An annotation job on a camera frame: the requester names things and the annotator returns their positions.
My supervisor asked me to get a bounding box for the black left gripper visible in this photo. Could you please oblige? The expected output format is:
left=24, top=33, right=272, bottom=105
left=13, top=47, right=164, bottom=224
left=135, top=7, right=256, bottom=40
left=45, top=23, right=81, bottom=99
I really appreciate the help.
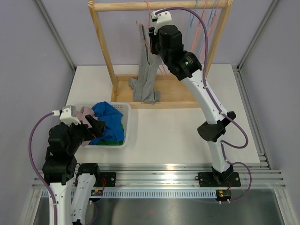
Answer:
left=64, top=114, right=105, bottom=154

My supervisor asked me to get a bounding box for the blue tank top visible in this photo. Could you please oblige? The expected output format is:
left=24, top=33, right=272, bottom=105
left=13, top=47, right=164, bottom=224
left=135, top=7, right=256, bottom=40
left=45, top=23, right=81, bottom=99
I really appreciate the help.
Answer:
left=89, top=102, right=123, bottom=145

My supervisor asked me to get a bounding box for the green tank top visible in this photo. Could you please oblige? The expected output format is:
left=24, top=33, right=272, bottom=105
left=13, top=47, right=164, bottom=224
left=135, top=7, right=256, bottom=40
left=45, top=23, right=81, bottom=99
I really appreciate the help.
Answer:
left=93, top=124, right=125, bottom=146

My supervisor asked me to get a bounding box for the mauve tank top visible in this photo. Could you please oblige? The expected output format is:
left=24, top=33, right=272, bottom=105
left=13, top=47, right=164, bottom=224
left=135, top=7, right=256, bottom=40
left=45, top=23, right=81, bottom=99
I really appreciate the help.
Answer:
left=76, top=106, right=97, bottom=127

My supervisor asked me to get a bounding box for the grey tank top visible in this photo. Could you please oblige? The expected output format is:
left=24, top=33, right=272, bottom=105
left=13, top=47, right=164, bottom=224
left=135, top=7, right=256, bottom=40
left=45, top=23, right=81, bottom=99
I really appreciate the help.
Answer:
left=128, top=24, right=161, bottom=105

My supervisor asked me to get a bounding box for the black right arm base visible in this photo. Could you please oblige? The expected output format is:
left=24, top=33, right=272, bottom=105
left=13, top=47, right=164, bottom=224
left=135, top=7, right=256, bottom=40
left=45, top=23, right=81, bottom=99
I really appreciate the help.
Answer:
left=195, top=165, right=241, bottom=188

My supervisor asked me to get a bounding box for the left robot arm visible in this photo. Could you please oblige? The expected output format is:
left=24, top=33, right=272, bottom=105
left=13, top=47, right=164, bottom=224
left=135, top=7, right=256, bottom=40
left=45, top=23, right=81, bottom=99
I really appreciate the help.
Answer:
left=42, top=115, right=106, bottom=225

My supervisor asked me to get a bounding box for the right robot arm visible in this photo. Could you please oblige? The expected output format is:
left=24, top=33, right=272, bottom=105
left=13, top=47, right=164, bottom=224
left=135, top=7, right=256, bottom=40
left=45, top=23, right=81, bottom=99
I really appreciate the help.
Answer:
left=149, top=25, right=236, bottom=186

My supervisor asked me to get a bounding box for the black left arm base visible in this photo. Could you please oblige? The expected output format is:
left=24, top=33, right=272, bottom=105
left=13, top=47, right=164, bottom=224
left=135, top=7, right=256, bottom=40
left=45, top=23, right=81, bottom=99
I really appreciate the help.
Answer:
left=74, top=163, right=116, bottom=188

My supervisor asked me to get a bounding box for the translucent white plastic basket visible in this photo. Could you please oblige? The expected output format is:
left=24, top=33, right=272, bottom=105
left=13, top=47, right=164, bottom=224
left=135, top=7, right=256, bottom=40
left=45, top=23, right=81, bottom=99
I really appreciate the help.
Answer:
left=71, top=102, right=131, bottom=149

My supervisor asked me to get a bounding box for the wooden clothes rack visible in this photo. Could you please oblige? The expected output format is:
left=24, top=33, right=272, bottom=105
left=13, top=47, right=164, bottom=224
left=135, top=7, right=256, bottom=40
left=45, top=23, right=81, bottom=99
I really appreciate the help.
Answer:
left=88, top=0, right=233, bottom=109

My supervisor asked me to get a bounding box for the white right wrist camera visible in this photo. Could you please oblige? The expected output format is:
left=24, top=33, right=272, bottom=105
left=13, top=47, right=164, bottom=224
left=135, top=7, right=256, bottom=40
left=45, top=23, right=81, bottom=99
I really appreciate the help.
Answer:
left=150, top=10, right=172, bottom=35

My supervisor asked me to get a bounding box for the aluminium mounting rail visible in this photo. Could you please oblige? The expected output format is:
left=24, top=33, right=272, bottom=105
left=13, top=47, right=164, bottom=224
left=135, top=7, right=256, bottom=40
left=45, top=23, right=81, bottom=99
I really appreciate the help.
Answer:
left=99, top=162, right=286, bottom=189

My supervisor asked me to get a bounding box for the aluminium frame post left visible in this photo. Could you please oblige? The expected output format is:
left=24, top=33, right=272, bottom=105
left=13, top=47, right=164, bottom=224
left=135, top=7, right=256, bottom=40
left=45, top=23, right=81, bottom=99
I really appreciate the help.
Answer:
left=32, top=0, right=77, bottom=71

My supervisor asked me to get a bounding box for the aluminium frame post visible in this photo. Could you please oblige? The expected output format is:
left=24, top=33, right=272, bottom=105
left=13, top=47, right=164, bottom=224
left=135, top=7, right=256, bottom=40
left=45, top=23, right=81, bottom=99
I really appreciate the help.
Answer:
left=235, top=0, right=282, bottom=71
left=32, top=0, right=77, bottom=71

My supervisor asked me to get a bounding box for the aluminium frame post right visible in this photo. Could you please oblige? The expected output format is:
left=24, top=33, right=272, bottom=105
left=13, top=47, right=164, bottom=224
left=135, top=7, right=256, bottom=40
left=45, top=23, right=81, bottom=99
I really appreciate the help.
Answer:
left=235, top=0, right=282, bottom=71

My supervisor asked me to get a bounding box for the white slotted cable duct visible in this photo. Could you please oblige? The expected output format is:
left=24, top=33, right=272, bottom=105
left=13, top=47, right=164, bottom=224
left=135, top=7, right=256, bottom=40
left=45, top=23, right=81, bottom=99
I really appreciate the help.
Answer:
left=90, top=189, right=217, bottom=199

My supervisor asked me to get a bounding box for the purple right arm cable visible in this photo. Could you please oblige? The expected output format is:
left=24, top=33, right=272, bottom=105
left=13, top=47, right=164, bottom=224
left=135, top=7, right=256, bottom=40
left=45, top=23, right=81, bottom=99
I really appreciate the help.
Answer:
left=156, top=7, right=253, bottom=202

